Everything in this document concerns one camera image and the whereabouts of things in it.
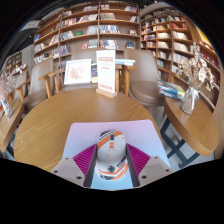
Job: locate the pale lilac mouse pad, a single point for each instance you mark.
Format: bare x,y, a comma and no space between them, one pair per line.
83,133

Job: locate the light blue book stack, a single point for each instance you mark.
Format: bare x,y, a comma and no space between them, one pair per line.
125,62

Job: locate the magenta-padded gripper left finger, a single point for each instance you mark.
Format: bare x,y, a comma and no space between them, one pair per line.
85,159

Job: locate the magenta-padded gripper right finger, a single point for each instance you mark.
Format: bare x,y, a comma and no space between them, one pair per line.
137,159

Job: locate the curved wooden side table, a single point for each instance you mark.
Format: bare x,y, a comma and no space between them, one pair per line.
191,128

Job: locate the beige padded wooden armchair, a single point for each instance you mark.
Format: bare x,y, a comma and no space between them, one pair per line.
83,53
36,83
146,80

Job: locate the glass vase with dried flowers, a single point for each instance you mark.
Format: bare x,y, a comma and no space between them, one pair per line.
190,100

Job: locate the white and orange computer mouse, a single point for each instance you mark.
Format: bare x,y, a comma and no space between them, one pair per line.
111,153

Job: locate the stack of colourful books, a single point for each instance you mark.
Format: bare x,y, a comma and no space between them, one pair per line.
171,90

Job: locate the angled wooden bookshelf unit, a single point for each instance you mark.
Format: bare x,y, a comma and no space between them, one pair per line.
170,40

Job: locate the white framed floral picture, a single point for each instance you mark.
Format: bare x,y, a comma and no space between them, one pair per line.
77,72

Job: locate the white sign on wooden base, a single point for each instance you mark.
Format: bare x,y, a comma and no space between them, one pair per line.
106,71

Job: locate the distant wooden bookshelf unit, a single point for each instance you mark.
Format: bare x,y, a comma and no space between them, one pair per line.
14,61

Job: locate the dark cover book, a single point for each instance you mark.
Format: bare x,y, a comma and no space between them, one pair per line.
94,71

